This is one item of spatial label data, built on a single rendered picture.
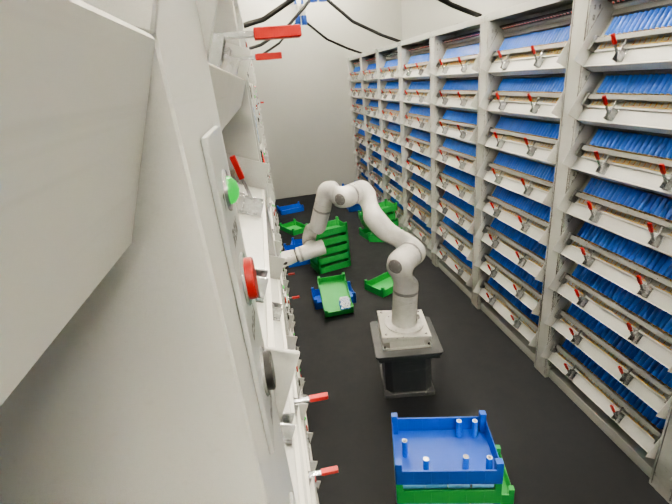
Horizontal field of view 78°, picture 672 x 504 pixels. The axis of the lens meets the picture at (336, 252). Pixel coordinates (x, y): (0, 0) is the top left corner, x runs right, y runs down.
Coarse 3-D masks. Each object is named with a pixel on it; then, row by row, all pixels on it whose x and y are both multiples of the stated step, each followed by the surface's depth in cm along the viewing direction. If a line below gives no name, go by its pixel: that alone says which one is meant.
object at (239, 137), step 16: (224, 0) 67; (224, 16) 68; (240, 112) 74; (224, 128) 74; (240, 128) 75; (224, 144) 75; (240, 144) 76; (256, 144) 76; (256, 160) 77; (272, 240) 84
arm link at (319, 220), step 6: (312, 216) 210; (318, 216) 207; (324, 216) 207; (312, 222) 211; (318, 222) 209; (324, 222) 210; (306, 228) 222; (312, 228) 212; (318, 228) 211; (324, 228) 213; (306, 234) 226; (312, 234) 227; (318, 234) 215; (306, 240) 226
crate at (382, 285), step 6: (378, 276) 321; (384, 276) 326; (390, 276) 330; (366, 282) 312; (372, 282) 318; (378, 282) 322; (384, 282) 321; (390, 282) 320; (366, 288) 313; (372, 288) 307; (378, 288) 313; (384, 288) 299; (390, 288) 303; (378, 294) 304; (384, 294) 300
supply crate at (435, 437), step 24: (408, 432) 136; (432, 432) 135; (480, 432) 133; (408, 456) 128; (432, 456) 127; (456, 456) 126; (480, 456) 125; (408, 480) 119; (432, 480) 118; (456, 480) 118; (480, 480) 117
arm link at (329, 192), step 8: (328, 184) 198; (336, 184) 193; (320, 192) 201; (328, 192) 197; (336, 192) 187; (344, 192) 185; (352, 192) 186; (320, 200) 202; (328, 200) 201; (336, 200) 187; (344, 200) 185; (352, 200) 186; (320, 208) 205; (328, 208) 205
